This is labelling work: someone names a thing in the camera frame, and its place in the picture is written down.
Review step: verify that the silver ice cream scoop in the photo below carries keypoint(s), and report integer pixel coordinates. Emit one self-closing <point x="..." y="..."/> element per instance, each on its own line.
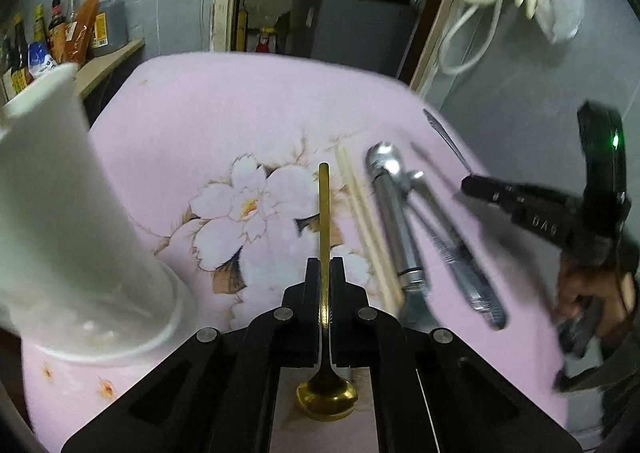
<point x="395" y="223"/>

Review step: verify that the gold spoon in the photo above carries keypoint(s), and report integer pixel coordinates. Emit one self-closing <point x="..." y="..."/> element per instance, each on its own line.
<point x="325" y="213"/>

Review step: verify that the wooden door frame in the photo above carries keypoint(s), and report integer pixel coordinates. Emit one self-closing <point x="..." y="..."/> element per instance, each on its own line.
<point x="225" y="8"/>

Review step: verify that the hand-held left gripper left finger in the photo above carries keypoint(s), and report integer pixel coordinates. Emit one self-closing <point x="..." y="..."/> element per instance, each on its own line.
<point x="312" y="293"/>

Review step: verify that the dark sauce bottle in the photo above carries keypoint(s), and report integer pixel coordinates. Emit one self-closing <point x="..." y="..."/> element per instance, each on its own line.
<point x="56" y="23"/>

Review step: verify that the clear bottle with yellow cap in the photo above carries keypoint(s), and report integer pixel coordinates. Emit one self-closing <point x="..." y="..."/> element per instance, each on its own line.
<point x="73" y="8"/>

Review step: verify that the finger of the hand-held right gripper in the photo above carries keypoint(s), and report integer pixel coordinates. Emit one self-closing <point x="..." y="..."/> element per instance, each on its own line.
<point x="492" y="193"/>

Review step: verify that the grey cabinet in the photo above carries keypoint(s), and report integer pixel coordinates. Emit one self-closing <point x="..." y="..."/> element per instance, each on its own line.
<point x="360" y="33"/>

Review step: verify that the wooden shelf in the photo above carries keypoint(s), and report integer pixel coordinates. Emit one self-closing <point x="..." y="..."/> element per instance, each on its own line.
<point x="110" y="60"/>

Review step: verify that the white plastic cup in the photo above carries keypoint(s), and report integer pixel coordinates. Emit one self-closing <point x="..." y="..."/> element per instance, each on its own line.
<point x="60" y="193"/>

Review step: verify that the yellow-capped sauce bottle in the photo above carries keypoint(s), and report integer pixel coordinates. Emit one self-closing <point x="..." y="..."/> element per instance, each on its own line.
<point x="39" y="30"/>

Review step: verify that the blue and white packet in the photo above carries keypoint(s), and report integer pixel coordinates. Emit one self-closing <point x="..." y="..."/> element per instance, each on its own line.
<point x="42" y="60"/>

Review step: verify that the pink floral tablecloth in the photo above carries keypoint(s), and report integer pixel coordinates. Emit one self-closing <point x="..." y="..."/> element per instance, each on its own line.
<point x="225" y="108"/>

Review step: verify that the orange sauce packet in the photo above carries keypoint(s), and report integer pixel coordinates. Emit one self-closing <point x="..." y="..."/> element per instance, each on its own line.
<point x="75" y="40"/>

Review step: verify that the wooden chopstick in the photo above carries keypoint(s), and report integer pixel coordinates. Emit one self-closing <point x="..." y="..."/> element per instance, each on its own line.
<point x="367" y="233"/>
<point x="374" y="233"/>

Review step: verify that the dark jug with white cap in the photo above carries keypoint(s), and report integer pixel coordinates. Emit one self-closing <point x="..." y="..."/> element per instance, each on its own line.
<point x="112" y="28"/>

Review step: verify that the person's right hand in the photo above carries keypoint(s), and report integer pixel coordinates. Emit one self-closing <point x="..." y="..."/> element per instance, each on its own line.
<point x="580" y="288"/>

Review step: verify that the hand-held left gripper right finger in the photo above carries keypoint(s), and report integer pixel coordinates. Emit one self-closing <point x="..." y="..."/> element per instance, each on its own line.
<point x="338" y="293"/>

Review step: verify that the small silver spoon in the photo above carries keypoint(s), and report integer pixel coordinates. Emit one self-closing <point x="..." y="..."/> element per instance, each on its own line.
<point x="445" y="135"/>

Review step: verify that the tall dark bottle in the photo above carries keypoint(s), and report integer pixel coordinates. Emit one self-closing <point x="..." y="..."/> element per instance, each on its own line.
<point x="20" y="68"/>

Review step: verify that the clear plastic bag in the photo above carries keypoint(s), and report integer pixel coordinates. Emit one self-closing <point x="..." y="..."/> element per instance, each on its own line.
<point x="567" y="8"/>

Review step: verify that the red and white bottle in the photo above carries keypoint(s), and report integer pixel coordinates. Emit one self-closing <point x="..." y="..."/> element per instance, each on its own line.
<point x="265" y="40"/>

